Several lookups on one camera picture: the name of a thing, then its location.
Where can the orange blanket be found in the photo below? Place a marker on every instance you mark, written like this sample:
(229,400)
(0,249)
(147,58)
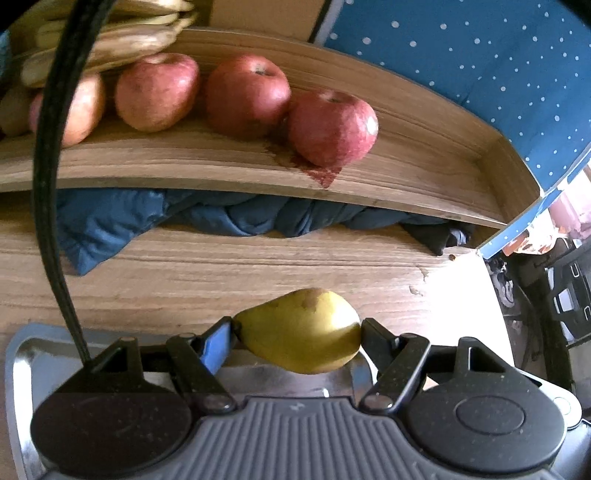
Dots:
(526,242)

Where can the bed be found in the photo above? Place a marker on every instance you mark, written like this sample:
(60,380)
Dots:
(570,212)

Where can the yellow-green pear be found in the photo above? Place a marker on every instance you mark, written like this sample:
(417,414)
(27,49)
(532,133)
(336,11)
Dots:
(300,330)

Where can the blue polka dot fabric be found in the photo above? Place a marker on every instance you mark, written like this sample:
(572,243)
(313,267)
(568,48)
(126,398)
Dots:
(461,69)

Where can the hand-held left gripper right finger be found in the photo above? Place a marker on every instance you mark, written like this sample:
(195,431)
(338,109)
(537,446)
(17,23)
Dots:
(376,341)

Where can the black office chair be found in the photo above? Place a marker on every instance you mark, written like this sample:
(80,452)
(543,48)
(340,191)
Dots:
(568,300)

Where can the bunch of ripe bananas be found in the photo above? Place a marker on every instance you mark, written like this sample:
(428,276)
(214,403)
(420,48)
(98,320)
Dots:
(129,41)

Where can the metal tray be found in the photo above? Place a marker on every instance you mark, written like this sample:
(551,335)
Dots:
(27,350)

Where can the wooden panel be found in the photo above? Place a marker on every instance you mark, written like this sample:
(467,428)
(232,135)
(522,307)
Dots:
(268,18)

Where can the brown kiwi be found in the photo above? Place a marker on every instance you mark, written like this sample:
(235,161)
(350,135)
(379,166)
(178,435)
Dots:
(14,110)

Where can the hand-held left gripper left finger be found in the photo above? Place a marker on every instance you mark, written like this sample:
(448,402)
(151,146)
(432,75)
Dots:
(217,346)

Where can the wooden desk shelf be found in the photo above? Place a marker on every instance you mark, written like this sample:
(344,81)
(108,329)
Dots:
(415,152)

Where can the dark blue cloth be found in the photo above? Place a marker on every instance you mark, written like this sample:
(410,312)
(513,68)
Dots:
(231,214)

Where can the red apple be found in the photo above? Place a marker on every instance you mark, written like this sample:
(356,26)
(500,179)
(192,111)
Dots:
(332,127)
(157,92)
(249,94)
(83,110)

